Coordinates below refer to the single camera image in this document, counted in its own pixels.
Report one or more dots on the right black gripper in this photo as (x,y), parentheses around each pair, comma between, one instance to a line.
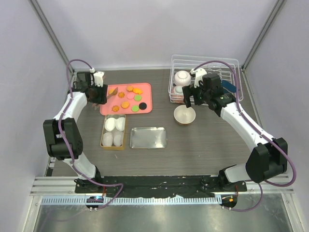
(191,90)

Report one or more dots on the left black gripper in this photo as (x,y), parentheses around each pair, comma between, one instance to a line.
(102,98)

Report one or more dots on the metal tongs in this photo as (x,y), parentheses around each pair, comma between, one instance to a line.
(111,94)

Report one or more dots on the orange flower cookie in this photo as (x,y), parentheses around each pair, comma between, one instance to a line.
(130,88)
(115,108)
(121,94)

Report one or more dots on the orange ridged round cookie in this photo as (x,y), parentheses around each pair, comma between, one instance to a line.
(125,104)

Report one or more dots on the pink round cookie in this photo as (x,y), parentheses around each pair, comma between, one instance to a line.
(130,96)

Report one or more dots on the gold cookie tin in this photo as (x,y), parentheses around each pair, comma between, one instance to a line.
(113,147)

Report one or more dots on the silver tin lid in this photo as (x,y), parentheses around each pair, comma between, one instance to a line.
(148,138)

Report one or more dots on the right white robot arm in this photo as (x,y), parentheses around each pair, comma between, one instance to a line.
(267,158)

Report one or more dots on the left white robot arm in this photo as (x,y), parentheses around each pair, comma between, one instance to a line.
(62,136)

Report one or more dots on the pink patterned cup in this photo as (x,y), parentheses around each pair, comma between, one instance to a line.
(177,94)

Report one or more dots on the white round teapot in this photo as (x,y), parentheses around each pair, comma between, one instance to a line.
(182,78)

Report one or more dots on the white ceramic bowl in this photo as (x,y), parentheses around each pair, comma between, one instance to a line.
(184,115)

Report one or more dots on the orange flower cookie top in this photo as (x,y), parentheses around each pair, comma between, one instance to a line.
(130,88)

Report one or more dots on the pink plastic tray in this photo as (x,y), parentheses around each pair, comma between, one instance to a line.
(106,109)

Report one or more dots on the orange fish cookie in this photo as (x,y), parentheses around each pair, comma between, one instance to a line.
(137,91)

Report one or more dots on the dark blue dish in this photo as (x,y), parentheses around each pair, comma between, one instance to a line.
(228,87)

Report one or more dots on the green round cookie upper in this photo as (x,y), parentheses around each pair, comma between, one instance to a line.
(137,97)

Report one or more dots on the green round cookie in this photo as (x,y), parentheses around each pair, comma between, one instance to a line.
(137,97)
(135,108)

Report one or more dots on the green round cookie lower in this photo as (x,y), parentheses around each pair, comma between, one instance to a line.
(135,108)

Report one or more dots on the black round cookie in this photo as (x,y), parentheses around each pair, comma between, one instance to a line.
(142,106)

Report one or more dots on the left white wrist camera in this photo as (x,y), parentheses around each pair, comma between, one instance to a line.
(97,77)

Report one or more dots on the white wire dish rack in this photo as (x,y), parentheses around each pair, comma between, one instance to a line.
(187,63)

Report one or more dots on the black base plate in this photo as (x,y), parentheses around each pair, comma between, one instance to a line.
(187,186)

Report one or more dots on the white slotted cable duct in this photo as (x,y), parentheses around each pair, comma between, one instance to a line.
(97,200)

